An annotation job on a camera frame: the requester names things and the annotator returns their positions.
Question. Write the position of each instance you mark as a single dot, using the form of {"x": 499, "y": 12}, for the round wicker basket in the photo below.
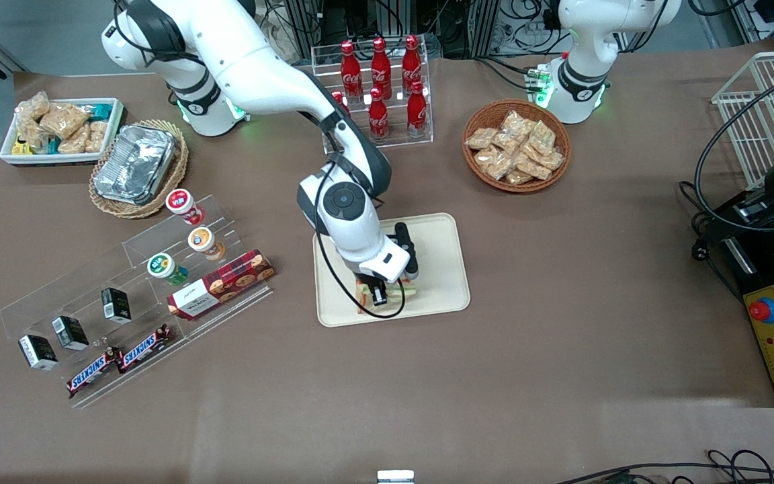
{"x": 474, "y": 171}

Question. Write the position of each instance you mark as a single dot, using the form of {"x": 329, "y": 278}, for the red cola bottle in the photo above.
{"x": 412, "y": 62}
{"x": 340, "y": 99}
{"x": 351, "y": 70}
{"x": 417, "y": 107}
{"x": 380, "y": 64}
{"x": 378, "y": 115}

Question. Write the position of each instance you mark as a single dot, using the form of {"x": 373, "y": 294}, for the teal snack packet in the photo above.
{"x": 54, "y": 145}
{"x": 101, "y": 109}

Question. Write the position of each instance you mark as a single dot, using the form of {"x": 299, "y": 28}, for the black sealing machine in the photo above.
{"x": 773, "y": 269}

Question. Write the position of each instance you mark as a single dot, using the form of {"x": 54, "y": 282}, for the white rectangular bin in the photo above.
{"x": 115, "y": 124}

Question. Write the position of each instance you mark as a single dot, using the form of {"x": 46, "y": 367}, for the small white device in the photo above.
{"x": 396, "y": 477}

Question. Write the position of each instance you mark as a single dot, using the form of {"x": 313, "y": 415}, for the orange lid cup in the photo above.
{"x": 203, "y": 242}

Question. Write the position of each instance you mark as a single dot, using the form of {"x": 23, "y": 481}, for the clear snack pack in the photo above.
{"x": 551, "y": 159}
{"x": 519, "y": 177}
{"x": 516, "y": 123}
{"x": 506, "y": 143}
{"x": 531, "y": 167}
{"x": 494, "y": 163}
{"x": 481, "y": 138}
{"x": 541, "y": 136}

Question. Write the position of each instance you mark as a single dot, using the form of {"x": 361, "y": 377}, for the small black carton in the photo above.
{"x": 69, "y": 332}
{"x": 116, "y": 304}
{"x": 37, "y": 352}

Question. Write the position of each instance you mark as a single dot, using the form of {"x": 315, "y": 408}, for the clear acrylic bottle rack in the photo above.
{"x": 397, "y": 138}

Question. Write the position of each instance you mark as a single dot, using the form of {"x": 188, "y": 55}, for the red lid cup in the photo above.
{"x": 182, "y": 204}

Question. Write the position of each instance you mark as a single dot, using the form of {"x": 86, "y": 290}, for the oval wicker basket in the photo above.
{"x": 175, "y": 171}

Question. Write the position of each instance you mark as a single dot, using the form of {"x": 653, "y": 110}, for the snickers chocolate bar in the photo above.
{"x": 95, "y": 372}
{"x": 145, "y": 348}

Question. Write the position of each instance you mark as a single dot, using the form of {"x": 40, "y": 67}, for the green lid cup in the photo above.
{"x": 164, "y": 267}

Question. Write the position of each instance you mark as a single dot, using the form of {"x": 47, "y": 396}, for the cream plastic tray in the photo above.
{"x": 441, "y": 269}

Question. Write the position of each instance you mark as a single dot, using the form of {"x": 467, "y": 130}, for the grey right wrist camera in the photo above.
{"x": 406, "y": 252}

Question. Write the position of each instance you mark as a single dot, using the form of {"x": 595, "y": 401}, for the green lit connector module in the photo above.
{"x": 539, "y": 84}

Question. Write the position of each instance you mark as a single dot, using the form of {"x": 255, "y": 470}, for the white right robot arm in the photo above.
{"x": 259, "y": 74}

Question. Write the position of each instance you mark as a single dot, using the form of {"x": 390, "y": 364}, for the red tartan biscuit box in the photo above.
{"x": 222, "y": 284}

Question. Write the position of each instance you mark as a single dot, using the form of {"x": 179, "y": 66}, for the foil food container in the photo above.
{"x": 135, "y": 165}

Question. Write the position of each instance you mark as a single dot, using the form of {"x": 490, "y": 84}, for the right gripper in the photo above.
{"x": 369, "y": 282}

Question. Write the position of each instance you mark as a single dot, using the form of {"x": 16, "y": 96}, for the bagged brown pastry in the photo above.
{"x": 29, "y": 134}
{"x": 63, "y": 119}
{"x": 32, "y": 107}
{"x": 76, "y": 141}
{"x": 97, "y": 136}

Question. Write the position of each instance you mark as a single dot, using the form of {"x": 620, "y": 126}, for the clear acrylic stepped shelf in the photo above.
{"x": 91, "y": 269}

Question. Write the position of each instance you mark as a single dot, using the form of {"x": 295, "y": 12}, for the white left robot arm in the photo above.
{"x": 585, "y": 40}

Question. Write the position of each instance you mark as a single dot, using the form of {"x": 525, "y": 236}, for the red emergency stop button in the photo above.
{"x": 762, "y": 309}

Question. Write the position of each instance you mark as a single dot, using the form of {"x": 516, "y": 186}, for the brown table mat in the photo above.
{"x": 562, "y": 336}

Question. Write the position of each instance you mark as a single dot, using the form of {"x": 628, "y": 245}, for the yellow snack packet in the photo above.
{"x": 20, "y": 147}

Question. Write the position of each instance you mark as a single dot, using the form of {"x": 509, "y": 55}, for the sandwich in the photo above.
{"x": 409, "y": 289}

